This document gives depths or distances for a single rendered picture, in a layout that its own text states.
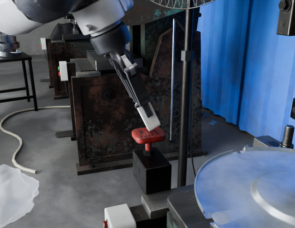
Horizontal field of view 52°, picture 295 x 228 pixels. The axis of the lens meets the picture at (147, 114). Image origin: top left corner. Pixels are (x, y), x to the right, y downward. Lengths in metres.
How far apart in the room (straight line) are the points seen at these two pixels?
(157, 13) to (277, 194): 1.35
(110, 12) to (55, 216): 1.31
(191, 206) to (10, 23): 0.40
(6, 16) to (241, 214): 0.46
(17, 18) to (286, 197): 0.48
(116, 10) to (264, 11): 1.95
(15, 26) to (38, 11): 0.08
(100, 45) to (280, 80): 1.85
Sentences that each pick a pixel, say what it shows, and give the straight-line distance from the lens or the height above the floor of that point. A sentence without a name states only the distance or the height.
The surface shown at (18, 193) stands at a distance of 1.69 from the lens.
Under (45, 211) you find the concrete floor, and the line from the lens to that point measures 1.76.
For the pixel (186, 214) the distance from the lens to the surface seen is 0.41.
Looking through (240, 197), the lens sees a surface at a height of 0.78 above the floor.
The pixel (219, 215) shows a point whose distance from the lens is 0.41.
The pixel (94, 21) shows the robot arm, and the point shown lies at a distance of 0.56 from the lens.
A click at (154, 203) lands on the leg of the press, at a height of 0.64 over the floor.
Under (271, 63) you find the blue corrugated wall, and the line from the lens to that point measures 2.35.
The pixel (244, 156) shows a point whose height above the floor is 0.78.
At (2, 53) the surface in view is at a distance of 3.25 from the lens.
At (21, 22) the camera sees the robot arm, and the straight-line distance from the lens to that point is 0.55.
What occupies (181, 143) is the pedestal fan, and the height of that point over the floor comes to 0.43.
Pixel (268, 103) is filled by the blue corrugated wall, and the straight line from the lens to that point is 2.42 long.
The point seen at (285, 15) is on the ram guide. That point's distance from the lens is 0.47.
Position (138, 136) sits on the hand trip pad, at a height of 0.76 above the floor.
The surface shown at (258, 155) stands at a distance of 0.57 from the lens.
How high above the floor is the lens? 1.03
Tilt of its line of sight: 20 degrees down
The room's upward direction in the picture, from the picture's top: straight up
